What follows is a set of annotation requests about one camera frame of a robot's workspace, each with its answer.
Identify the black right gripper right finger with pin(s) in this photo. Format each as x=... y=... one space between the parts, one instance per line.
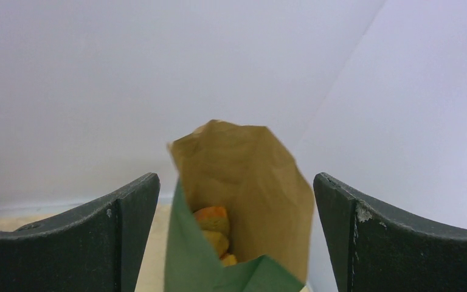
x=375 y=246

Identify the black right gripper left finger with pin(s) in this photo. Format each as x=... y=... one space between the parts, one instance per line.
x=98 y=246

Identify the green brown paper bag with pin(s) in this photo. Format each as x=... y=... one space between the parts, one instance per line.
x=269 y=204

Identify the orange fake bread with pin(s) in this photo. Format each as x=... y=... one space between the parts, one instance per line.
x=215 y=225

